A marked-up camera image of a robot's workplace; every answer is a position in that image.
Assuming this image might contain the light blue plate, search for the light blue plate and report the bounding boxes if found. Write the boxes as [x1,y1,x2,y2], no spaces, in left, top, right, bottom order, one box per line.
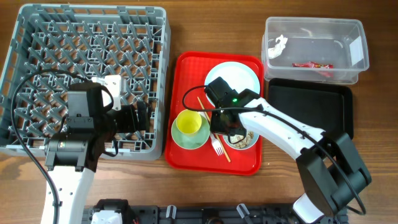
[204,62,261,95]

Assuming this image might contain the red sauce packet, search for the red sauce packet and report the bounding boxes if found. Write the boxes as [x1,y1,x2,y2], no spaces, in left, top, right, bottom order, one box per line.
[292,62,333,78]

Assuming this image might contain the food scraps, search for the food scraps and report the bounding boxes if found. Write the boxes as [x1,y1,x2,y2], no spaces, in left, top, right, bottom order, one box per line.
[226,131,254,149]

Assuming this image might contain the light blue bowl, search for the light blue bowl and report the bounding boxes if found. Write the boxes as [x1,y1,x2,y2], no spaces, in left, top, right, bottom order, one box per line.
[223,133,259,151]

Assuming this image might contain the red plastic tray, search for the red plastic tray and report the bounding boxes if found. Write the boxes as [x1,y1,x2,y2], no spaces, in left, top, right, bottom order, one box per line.
[165,52,264,175]

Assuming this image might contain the clear plastic bin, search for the clear plastic bin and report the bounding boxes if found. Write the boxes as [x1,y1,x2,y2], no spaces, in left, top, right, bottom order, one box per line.
[261,17,369,85]

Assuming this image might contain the wooden chopstick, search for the wooden chopstick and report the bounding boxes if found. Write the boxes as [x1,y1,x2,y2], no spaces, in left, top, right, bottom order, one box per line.
[197,97,231,162]

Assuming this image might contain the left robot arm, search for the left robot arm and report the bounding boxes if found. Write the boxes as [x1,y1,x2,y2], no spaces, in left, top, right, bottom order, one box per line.
[41,82,150,223]

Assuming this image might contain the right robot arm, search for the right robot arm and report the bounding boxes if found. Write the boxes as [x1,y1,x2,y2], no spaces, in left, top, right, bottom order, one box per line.
[205,77,371,223]

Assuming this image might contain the yellow cup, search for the yellow cup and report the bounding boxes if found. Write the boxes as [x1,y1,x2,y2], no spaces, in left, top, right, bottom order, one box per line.
[176,110,201,135]

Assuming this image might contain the green saucer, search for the green saucer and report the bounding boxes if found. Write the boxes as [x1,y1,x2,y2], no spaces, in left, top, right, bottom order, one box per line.
[171,116,210,150]

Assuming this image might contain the grey dishwasher rack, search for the grey dishwasher rack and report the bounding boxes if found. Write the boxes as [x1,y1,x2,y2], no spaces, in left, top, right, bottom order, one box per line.
[1,4,171,161]

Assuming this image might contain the black plastic tray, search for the black plastic tray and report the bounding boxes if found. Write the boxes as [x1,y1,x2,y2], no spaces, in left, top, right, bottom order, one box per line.
[267,78,354,138]

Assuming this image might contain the white plastic fork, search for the white plastic fork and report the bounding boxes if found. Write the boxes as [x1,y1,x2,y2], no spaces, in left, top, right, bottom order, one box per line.
[198,110,225,157]

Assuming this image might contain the white napkin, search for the white napkin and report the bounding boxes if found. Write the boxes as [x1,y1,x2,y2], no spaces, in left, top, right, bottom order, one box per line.
[267,34,288,59]

